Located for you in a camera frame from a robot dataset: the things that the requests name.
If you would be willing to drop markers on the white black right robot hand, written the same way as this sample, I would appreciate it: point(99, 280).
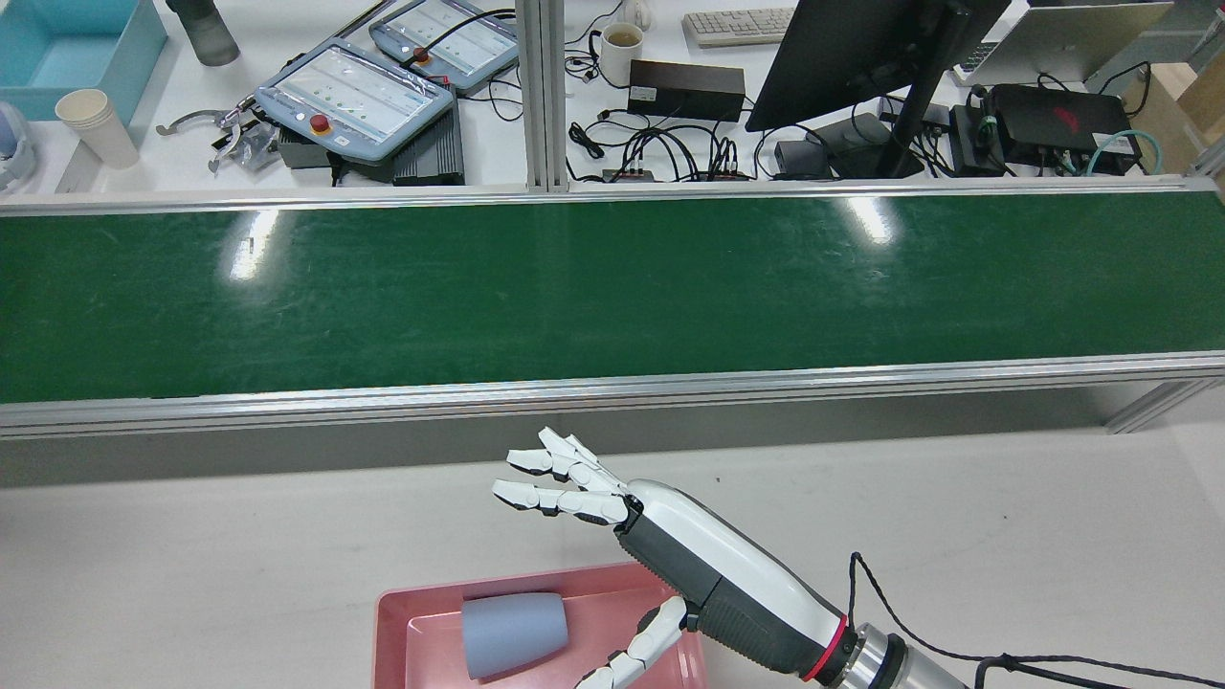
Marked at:
point(727, 574)

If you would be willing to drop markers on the pale blue plastic cup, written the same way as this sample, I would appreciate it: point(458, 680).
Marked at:
point(512, 632)

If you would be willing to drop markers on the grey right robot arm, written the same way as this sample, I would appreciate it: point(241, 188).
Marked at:
point(890, 665)

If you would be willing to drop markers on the pink plastic box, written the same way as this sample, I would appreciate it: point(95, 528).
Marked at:
point(421, 612)

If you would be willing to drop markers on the black finned electronics box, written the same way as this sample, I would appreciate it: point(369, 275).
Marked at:
point(431, 153)

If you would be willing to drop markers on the cardboard box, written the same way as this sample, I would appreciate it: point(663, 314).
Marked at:
point(1187, 115)

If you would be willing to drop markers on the green conveyor belt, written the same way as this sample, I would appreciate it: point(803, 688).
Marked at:
point(574, 287)

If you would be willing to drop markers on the black usb hub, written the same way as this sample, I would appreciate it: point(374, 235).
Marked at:
point(632, 175)

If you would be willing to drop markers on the aluminium conveyor support strut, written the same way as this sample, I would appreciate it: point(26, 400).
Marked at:
point(1158, 407)

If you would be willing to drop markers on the black monitor stand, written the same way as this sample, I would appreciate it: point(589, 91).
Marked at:
point(904, 134)

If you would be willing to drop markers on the black power brick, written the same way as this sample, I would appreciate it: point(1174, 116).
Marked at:
point(684, 91)

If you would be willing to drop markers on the black adapter block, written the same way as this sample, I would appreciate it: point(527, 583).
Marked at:
point(971, 144)

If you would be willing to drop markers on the white mug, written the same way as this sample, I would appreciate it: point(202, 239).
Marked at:
point(617, 67)

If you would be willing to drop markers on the black monitor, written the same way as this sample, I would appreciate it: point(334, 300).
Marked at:
point(842, 57)

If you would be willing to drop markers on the white keyboard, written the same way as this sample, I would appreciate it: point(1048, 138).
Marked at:
point(737, 27)

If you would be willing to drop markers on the black device red logo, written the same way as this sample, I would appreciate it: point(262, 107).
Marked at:
point(1062, 120)

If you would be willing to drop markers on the white computer mouse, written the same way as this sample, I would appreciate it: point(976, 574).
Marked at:
point(636, 11)

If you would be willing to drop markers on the grey teach pendant red button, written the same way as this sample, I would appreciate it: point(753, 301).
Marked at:
point(354, 96)

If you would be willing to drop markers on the silver laptop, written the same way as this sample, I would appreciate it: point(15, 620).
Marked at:
point(1053, 43)

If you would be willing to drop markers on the metal pliers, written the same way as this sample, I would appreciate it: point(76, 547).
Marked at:
point(196, 117)

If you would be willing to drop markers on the dark grey bottle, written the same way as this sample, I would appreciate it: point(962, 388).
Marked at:
point(206, 33)

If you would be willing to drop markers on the stacked paper cups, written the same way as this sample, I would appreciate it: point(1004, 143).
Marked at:
point(100, 129)

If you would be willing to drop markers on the white blue round object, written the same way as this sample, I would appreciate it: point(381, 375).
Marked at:
point(14, 144)

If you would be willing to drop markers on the teal plastic bin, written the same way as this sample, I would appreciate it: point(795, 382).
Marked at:
point(57, 57)

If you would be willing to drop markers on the aluminium conveyor rail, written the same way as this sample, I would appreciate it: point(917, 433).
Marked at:
point(574, 397)
point(383, 199)

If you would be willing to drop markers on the aluminium profile post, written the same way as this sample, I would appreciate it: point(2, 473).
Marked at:
point(542, 96)

